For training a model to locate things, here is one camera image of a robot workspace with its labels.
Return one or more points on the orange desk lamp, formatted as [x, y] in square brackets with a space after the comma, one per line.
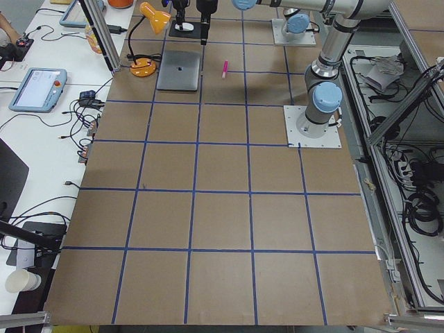
[153, 23]

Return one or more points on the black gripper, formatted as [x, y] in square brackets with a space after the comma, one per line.
[180, 4]
[205, 8]

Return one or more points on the orange drink bottle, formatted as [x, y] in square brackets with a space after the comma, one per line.
[92, 40]

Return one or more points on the white paper cup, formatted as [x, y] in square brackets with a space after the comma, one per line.
[22, 280]

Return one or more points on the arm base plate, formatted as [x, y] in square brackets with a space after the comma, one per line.
[301, 133]
[284, 36]

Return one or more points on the black mousepad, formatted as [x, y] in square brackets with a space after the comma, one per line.
[195, 34]

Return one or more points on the person hand at desk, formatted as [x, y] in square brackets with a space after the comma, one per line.
[8, 33]

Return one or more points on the blue teach pendant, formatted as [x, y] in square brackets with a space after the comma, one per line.
[39, 91]
[73, 17]

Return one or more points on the grey closed laptop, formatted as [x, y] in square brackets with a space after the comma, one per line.
[179, 71]

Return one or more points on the pink marker pen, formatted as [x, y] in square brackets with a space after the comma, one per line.
[225, 69]

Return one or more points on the black power adapter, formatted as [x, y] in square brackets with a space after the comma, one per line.
[114, 29]

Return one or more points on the white computer mouse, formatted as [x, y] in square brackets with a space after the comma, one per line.
[188, 27]

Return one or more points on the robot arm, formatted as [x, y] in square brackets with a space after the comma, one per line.
[295, 21]
[324, 95]

